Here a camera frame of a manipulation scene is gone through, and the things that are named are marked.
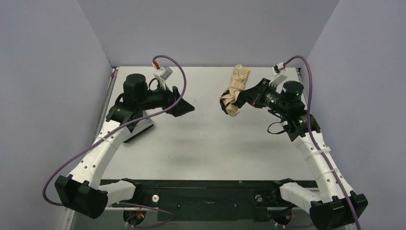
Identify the black grey umbrella case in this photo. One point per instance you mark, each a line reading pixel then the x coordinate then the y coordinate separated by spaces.
pixel 140 128

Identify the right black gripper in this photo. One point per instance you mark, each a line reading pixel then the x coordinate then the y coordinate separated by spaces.
pixel 253 96

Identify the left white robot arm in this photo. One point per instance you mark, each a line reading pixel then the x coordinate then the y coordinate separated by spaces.
pixel 81 190

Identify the beige folding umbrella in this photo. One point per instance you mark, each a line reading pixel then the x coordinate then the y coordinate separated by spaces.
pixel 238 81

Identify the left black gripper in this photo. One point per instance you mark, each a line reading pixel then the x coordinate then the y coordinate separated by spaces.
pixel 174 101

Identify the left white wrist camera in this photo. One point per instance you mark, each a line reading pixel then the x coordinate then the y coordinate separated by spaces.
pixel 162 74

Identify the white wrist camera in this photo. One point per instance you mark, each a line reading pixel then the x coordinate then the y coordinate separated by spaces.
pixel 162 74
pixel 279 72

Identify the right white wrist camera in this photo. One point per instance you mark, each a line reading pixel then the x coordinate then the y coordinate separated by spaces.
pixel 279 72

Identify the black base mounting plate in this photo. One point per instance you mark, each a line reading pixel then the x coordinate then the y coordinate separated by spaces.
pixel 209 200

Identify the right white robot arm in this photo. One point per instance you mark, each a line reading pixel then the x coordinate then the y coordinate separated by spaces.
pixel 336 204

